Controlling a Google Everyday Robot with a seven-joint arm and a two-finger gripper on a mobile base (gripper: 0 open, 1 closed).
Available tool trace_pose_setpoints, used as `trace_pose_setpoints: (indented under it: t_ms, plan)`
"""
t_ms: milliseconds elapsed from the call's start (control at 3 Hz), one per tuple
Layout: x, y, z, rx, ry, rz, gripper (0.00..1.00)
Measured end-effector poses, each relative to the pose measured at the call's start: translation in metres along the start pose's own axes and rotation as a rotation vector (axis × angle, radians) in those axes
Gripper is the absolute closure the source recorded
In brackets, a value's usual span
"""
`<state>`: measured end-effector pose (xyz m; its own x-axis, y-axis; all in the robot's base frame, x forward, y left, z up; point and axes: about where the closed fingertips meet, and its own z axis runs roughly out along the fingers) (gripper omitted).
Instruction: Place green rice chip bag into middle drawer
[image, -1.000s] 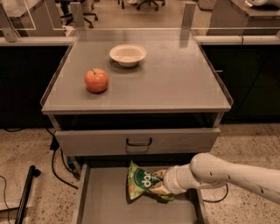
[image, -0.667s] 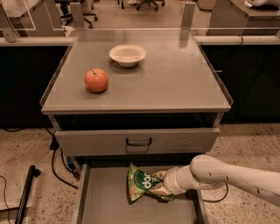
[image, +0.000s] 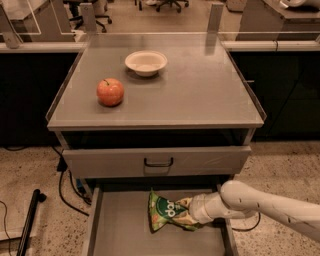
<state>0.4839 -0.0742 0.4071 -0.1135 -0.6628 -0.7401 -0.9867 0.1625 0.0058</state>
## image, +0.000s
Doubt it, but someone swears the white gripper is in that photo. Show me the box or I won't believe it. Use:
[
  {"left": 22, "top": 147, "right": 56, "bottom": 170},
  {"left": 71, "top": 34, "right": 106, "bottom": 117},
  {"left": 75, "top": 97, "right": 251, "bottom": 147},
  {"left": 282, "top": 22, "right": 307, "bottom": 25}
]
[{"left": 173, "top": 192, "right": 221, "bottom": 229}]

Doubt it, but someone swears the green rice chip bag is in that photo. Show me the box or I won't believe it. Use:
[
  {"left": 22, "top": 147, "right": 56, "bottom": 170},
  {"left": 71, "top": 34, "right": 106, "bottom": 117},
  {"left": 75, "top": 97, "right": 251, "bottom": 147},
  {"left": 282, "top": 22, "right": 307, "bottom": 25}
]
[{"left": 148, "top": 191, "right": 199, "bottom": 232}]

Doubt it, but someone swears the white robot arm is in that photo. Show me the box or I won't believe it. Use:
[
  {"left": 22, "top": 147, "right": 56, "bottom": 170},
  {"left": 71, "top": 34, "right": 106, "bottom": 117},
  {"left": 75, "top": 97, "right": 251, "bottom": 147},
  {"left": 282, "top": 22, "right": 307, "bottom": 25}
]
[{"left": 174, "top": 180, "right": 320, "bottom": 242}]

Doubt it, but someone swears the grey top drawer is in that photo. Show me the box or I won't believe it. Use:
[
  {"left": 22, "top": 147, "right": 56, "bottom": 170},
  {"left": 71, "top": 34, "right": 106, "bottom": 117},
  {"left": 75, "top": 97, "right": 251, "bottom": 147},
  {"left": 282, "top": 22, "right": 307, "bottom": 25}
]
[{"left": 63, "top": 146, "right": 251, "bottom": 178}]

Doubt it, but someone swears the open grey middle drawer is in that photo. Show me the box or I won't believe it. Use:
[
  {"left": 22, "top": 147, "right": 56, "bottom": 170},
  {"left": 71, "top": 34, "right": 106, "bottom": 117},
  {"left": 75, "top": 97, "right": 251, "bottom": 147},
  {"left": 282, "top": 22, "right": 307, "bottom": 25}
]
[{"left": 81, "top": 176, "right": 239, "bottom": 256}]

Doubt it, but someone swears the grey metal drawer cabinet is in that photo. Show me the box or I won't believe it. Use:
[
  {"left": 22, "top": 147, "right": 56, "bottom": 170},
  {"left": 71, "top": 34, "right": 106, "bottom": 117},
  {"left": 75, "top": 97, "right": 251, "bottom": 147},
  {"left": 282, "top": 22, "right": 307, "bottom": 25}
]
[{"left": 45, "top": 32, "right": 268, "bottom": 198}]

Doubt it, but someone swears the red apple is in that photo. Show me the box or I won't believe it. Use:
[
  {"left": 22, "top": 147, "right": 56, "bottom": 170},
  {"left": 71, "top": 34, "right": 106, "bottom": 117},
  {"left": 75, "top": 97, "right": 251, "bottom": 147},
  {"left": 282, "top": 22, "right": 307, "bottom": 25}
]
[{"left": 96, "top": 78, "right": 124, "bottom": 107}]

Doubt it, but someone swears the black pole on floor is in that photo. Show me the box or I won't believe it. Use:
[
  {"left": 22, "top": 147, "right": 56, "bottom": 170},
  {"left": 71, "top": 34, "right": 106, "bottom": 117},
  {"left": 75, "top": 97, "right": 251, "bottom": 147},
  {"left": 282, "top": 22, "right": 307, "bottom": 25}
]
[{"left": 16, "top": 189, "right": 46, "bottom": 256}]

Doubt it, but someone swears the white paper bowl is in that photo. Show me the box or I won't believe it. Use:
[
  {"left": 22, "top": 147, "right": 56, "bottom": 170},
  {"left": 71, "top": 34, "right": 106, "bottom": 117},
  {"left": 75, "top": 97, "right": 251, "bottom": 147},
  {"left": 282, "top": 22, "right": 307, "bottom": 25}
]
[{"left": 125, "top": 50, "right": 168, "bottom": 77}]

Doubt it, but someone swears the black office chair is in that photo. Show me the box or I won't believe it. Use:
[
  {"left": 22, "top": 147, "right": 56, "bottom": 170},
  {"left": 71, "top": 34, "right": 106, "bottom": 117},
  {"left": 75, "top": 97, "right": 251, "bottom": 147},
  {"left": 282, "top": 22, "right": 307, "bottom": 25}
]
[{"left": 63, "top": 0, "right": 113, "bottom": 33}]

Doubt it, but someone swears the clear acrylic barrier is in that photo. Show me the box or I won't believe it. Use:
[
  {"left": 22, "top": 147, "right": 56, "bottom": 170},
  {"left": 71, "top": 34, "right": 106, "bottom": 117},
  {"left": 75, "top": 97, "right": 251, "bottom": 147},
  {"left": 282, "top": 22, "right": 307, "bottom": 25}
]
[{"left": 0, "top": 0, "right": 320, "bottom": 51}]

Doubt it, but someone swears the black floor cable right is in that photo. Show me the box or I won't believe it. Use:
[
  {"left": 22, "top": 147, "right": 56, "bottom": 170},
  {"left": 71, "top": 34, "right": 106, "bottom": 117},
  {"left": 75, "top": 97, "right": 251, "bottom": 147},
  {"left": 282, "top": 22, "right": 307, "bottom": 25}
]
[{"left": 231, "top": 191, "right": 262, "bottom": 233}]

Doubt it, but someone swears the black floor cable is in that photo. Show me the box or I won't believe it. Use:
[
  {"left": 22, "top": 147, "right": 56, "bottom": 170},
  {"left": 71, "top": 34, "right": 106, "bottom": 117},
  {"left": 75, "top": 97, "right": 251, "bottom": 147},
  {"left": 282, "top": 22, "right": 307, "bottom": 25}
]
[
  {"left": 50, "top": 145, "right": 93, "bottom": 217},
  {"left": 231, "top": 191, "right": 262, "bottom": 233}
]

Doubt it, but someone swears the black drawer handle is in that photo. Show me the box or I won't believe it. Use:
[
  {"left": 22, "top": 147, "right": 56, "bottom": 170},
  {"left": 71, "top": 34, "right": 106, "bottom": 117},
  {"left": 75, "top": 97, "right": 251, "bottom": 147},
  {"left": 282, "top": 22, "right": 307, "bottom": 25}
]
[{"left": 144, "top": 157, "right": 174, "bottom": 168}]

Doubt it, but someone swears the black floor cable left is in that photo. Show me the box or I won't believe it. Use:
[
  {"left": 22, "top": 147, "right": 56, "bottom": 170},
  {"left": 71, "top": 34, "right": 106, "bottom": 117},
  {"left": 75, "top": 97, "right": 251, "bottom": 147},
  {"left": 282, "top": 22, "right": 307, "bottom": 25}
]
[{"left": 50, "top": 145, "right": 93, "bottom": 217}]

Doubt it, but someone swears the thin black cable far left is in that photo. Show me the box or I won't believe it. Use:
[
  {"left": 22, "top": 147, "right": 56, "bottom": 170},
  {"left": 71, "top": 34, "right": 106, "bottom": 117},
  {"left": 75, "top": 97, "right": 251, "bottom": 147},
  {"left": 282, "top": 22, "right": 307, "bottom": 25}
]
[{"left": 0, "top": 199, "right": 13, "bottom": 256}]

